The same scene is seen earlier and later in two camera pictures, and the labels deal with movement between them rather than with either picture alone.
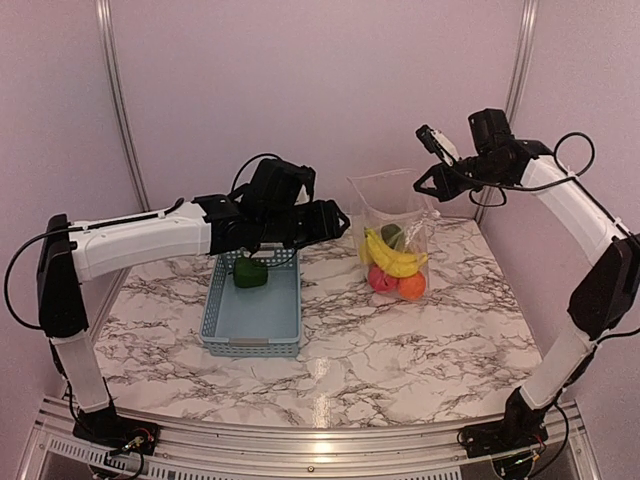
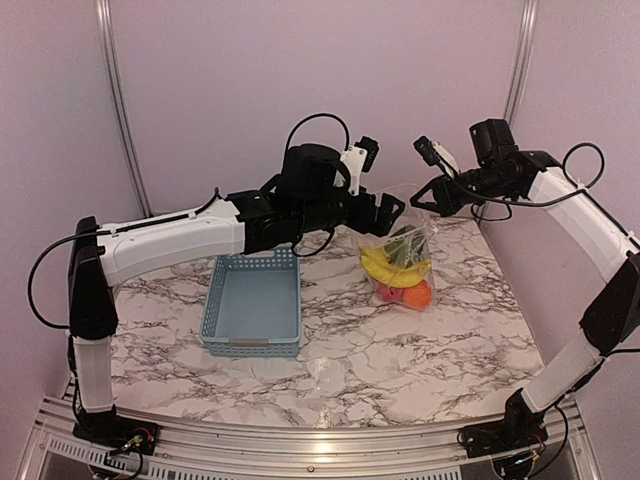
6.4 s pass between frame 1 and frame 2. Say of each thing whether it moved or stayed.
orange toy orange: moved
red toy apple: moved
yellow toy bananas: moved
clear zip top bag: moved
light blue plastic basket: stayed
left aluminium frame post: stayed
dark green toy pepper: moved
